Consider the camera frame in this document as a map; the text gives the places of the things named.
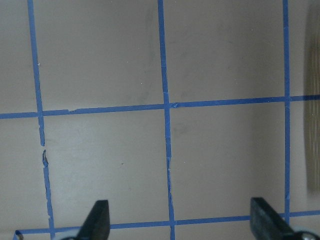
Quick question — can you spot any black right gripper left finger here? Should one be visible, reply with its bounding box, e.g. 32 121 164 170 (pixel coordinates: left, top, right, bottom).
77 200 110 240

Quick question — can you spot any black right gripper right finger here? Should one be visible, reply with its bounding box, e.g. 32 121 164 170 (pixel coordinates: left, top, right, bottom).
250 197 295 240

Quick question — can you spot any brown wicker basket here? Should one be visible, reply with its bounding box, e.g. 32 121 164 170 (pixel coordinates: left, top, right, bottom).
303 0 320 195

